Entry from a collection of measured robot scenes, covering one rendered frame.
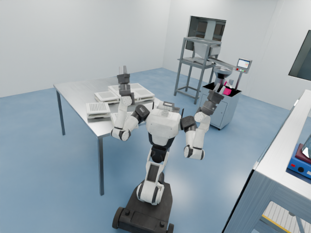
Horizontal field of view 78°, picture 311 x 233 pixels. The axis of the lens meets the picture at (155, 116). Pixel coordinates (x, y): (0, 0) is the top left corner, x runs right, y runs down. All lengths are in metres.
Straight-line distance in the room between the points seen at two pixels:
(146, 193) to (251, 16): 5.63
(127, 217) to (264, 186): 1.66
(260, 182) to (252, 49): 5.92
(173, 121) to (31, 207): 1.80
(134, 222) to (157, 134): 0.92
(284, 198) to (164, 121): 1.10
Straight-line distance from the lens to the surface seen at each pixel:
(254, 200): 0.60
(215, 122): 4.02
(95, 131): 1.96
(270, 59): 6.28
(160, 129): 1.53
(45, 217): 2.48
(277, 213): 1.70
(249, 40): 6.41
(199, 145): 1.35
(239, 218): 0.66
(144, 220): 2.10
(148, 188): 1.74
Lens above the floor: 1.96
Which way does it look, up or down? 29 degrees down
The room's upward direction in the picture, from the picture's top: 7 degrees clockwise
